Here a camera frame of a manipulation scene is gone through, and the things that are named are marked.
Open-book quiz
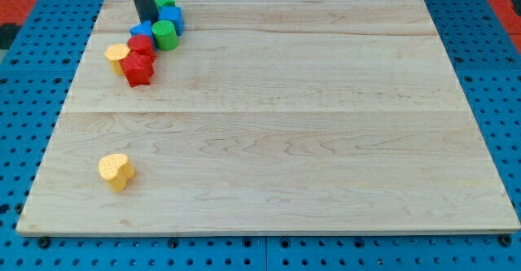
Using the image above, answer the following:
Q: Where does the yellow hexagon block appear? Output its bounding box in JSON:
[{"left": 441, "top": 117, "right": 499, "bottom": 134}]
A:
[{"left": 104, "top": 44, "right": 130, "bottom": 76}]

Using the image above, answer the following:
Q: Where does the light wooden board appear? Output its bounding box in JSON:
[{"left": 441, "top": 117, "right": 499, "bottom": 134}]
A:
[{"left": 17, "top": 0, "right": 520, "bottom": 237}]

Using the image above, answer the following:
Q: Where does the green cylinder block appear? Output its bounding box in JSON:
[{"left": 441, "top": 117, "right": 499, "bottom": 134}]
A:
[{"left": 151, "top": 20, "right": 178, "bottom": 51}]

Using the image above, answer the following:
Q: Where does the red star block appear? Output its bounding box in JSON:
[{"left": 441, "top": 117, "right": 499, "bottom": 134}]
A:
[{"left": 119, "top": 51, "right": 155, "bottom": 88}]

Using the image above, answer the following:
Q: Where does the blue cube block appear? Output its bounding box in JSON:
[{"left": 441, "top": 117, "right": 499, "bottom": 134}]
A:
[{"left": 158, "top": 7, "right": 184, "bottom": 37}]

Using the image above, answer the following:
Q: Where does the red cylinder block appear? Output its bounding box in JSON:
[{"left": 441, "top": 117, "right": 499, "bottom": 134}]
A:
[{"left": 127, "top": 34, "right": 156, "bottom": 63}]

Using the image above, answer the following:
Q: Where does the yellow heart block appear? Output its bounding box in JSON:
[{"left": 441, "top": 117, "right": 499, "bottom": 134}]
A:
[{"left": 98, "top": 153, "right": 136, "bottom": 192}]

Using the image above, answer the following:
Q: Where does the blue triangle block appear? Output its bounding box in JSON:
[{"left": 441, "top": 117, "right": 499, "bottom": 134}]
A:
[{"left": 129, "top": 20, "right": 155, "bottom": 46}]

